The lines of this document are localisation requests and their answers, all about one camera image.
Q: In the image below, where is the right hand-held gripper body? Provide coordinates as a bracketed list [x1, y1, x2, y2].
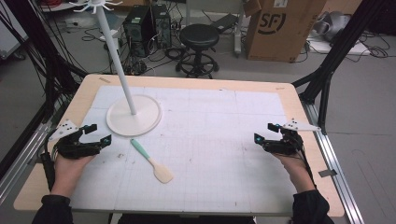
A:
[262, 118, 321, 156]

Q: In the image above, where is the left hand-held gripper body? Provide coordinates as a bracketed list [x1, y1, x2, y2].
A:
[48, 119, 102, 161]

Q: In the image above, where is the white hook stand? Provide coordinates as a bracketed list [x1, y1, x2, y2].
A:
[68, 0, 163, 138]

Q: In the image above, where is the green handled spatula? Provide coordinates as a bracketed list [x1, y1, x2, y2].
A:
[130, 138, 175, 185]

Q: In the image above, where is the person's left hand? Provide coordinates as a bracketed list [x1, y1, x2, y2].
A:
[54, 154, 95, 191]

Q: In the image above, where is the person's right hand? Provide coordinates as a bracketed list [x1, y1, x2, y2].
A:
[274, 150, 313, 190]

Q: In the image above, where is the grey tape piece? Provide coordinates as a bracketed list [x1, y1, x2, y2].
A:
[318, 168, 338, 178]

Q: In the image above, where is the white grid mat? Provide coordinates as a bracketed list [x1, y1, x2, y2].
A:
[68, 85, 301, 217]

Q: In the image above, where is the brown cardboard box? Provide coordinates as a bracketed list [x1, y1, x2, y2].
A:
[243, 0, 327, 63]

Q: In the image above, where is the black computer tower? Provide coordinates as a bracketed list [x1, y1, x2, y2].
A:
[122, 5, 157, 59]
[151, 3, 173, 49]

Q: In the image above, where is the black round stool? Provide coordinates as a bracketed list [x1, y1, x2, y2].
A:
[175, 23, 220, 79]

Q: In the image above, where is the grey plastic bag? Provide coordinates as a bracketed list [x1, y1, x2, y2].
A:
[313, 10, 353, 43]

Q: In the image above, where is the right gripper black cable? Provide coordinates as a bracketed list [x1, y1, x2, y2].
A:
[297, 146, 318, 189]

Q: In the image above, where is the aluminium rail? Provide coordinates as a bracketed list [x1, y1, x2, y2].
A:
[300, 101, 365, 224]
[0, 120, 54, 206]

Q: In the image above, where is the black metal frame stand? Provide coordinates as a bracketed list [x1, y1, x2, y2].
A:
[290, 0, 387, 136]
[0, 0, 88, 181]

